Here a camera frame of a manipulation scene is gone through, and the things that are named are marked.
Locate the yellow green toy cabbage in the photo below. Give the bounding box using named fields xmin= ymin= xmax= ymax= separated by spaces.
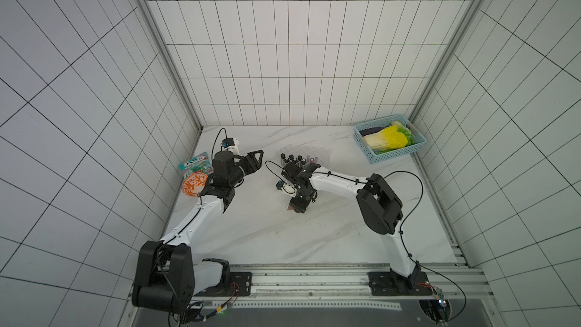
xmin=363 ymin=121 xmax=415 ymax=154

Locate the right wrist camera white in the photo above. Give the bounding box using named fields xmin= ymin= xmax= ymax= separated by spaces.
xmin=281 ymin=162 xmax=308 ymax=194

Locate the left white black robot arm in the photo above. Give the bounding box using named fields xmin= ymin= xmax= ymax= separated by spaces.
xmin=132 ymin=150 xmax=263 ymax=315

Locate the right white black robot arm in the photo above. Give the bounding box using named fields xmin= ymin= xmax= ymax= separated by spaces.
xmin=281 ymin=163 xmax=434 ymax=297

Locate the clear acrylic lipstick organizer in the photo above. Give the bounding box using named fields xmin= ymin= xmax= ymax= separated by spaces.
xmin=276 ymin=145 xmax=331 ymax=168

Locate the orange white patterned bowl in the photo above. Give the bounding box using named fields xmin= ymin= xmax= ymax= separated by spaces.
xmin=181 ymin=172 xmax=208 ymax=197

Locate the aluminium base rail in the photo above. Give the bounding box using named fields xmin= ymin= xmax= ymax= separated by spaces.
xmin=131 ymin=263 xmax=496 ymax=312

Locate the blue plastic basket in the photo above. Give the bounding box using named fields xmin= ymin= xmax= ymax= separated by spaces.
xmin=353 ymin=114 xmax=426 ymax=164

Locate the teal mint candy bag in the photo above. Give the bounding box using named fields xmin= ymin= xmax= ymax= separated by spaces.
xmin=179 ymin=152 xmax=213 ymax=179

